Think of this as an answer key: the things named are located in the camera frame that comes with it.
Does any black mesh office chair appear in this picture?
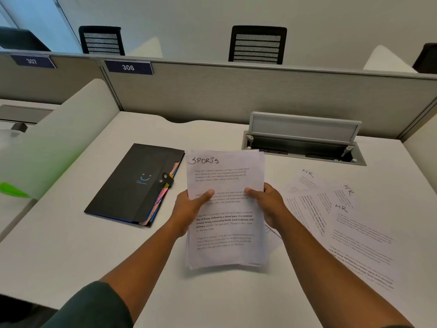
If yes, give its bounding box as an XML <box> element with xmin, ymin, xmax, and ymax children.
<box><xmin>228</xmin><ymin>25</ymin><xmax>288</xmax><ymax>65</ymax></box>
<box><xmin>78</xmin><ymin>26</ymin><xmax>126</xmax><ymax>56</ymax></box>

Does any grey fabric partition panel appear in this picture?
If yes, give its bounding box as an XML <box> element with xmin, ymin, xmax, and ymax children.
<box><xmin>99</xmin><ymin>57</ymin><xmax>437</xmax><ymax>140</ymax></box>

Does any white side desk divider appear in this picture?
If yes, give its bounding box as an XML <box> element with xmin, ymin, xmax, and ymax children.
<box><xmin>402</xmin><ymin>112</ymin><xmax>437</xmax><ymax>195</ymax></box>
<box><xmin>0</xmin><ymin>78</ymin><xmax>120</xmax><ymax>200</ymax></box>

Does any closed grey cable box lid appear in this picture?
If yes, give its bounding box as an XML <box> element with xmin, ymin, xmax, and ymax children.
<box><xmin>0</xmin><ymin>105</ymin><xmax>55</xmax><ymax>124</ymax></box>

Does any blue desk number sign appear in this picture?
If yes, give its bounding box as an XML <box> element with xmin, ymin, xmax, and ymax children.
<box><xmin>103</xmin><ymin>59</ymin><xmax>154</xmax><ymax>76</ymax></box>
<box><xmin>9</xmin><ymin>54</ymin><xmax>57</xmax><ymax>69</ymax></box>

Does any black expanding folder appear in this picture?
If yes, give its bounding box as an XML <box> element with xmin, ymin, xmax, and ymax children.
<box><xmin>84</xmin><ymin>143</ymin><xmax>186</xmax><ymax>227</ymax></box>

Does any thin white paper bundle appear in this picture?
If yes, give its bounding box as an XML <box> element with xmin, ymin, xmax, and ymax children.
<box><xmin>185</xmin><ymin>149</ymin><xmax>267</xmax><ymax>270</ymax></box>

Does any beige partition panel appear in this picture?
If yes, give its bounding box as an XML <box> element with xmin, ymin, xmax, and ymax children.
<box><xmin>0</xmin><ymin>51</ymin><xmax>122</xmax><ymax>106</ymax></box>

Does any grey desk cable box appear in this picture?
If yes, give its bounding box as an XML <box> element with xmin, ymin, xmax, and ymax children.
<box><xmin>241</xmin><ymin>130</ymin><xmax>367</xmax><ymax>167</ymax></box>

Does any green left sleeve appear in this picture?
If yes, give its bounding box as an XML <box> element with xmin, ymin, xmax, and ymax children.
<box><xmin>41</xmin><ymin>282</ymin><xmax>134</xmax><ymax>328</ymax></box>

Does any person's left forearm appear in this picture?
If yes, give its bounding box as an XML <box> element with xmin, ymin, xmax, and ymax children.
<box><xmin>101</xmin><ymin>221</ymin><xmax>185</xmax><ymax>323</ymax></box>

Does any person's right hand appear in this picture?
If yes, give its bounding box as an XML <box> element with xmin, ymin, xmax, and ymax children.
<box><xmin>244</xmin><ymin>182</ymin><xmax>287</xmax><ymax>231</ymax></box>

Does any pile of white papers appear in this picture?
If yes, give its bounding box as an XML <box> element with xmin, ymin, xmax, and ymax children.
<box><xmin>264</xmin><ymin>167</ymin><xmax>409</xmax><ymax>294</ymax></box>

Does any person's left hand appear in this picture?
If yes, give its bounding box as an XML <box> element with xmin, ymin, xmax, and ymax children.
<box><xmin>170</xmin><ymin>189</ymin><xmax>215</xmax><ymax>238</ymax></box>

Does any person's right forearm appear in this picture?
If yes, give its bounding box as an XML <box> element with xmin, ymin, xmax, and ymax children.
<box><xmin>273</xmin><ymin>215</ymin><xmax>416</xmax><ymax>328</ymax></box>

